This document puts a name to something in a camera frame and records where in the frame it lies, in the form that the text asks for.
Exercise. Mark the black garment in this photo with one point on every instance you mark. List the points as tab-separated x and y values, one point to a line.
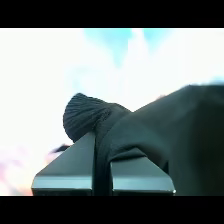
160	133

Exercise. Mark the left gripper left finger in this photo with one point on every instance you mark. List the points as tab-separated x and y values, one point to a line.
71	168

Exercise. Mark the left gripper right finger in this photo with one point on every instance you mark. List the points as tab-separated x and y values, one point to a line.
140	175

